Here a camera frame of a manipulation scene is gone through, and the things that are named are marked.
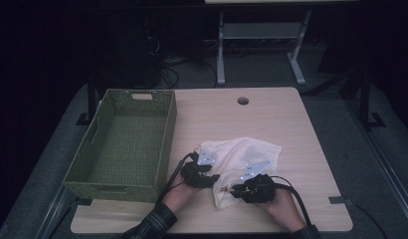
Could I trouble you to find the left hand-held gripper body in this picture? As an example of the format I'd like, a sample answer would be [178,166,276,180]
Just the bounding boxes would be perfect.
[179,145,216,188]

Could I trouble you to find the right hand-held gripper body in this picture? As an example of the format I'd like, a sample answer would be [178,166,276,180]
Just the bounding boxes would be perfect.
[241,159,278,204]

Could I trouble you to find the cream towel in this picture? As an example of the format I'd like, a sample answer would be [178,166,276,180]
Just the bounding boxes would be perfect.
[194,136,283,211]

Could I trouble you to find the green woven basket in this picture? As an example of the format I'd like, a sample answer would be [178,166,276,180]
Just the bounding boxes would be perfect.
[62,89,178,204]

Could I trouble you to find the person's left hand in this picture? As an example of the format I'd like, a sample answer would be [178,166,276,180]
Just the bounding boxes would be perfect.
[163,175,200,214]

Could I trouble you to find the person's right hand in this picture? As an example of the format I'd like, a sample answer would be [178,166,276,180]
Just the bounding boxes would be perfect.
[256,189,307,233]

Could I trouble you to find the grey tape piece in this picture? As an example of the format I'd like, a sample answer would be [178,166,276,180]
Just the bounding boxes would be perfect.
[327,195,354,207]

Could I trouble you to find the black metal stand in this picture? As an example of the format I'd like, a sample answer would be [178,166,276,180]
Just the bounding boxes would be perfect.
[356,69,388,131]
[75,75,101,126]

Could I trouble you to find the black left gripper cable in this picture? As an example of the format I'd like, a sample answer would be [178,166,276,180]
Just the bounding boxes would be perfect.
[155,151,200,205]

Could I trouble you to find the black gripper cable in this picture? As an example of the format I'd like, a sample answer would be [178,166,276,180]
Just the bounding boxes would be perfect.
[270,175,313,227]
[155,151,200,205]

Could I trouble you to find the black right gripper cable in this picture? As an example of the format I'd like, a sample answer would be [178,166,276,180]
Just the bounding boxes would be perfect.
[270,175,313,227]

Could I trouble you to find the tangle of floor cables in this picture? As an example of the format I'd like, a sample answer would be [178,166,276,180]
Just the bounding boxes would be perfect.
[159,57,219,90]

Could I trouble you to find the black floor cable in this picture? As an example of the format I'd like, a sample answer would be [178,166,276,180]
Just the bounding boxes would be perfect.
[352,202,389,239]

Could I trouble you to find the metal floor rail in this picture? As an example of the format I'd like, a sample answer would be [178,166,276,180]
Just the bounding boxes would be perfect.
[346,99,408,231]
[35,184,75,239]

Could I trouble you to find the white metal desk frame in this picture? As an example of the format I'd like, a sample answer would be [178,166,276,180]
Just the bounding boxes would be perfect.
[216,9,313,87]

